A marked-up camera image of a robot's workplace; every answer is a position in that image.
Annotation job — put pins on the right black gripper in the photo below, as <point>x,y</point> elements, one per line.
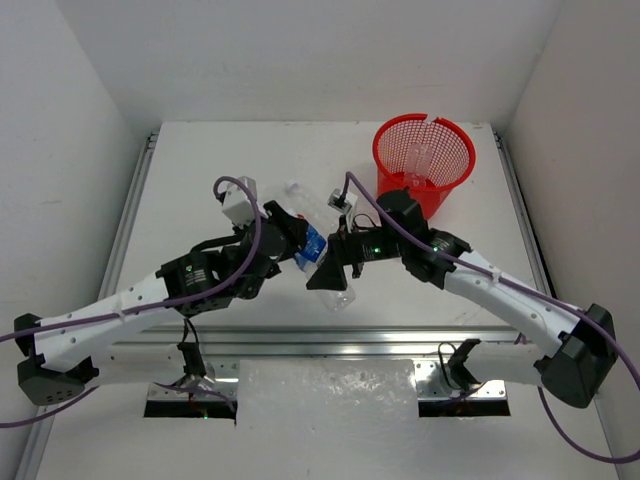
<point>341,250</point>

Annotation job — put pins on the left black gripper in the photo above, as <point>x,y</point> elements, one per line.
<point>288,228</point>

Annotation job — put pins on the blue label bottle front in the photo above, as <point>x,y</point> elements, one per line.
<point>323,272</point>

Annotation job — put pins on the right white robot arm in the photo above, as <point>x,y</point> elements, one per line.
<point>565,354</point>

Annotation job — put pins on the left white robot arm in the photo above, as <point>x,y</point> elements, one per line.
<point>65,356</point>

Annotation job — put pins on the red mesh plastic bin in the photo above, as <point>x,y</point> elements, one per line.
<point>453,160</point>

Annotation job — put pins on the clear bottle white cap middle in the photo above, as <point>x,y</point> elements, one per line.
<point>315,210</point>

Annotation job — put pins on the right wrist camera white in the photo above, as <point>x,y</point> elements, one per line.
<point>342,201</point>

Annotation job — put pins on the aluminium front rail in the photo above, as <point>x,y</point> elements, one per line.
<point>310,337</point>

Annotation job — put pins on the aluminium left side rail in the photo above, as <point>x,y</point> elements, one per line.
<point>39,432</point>

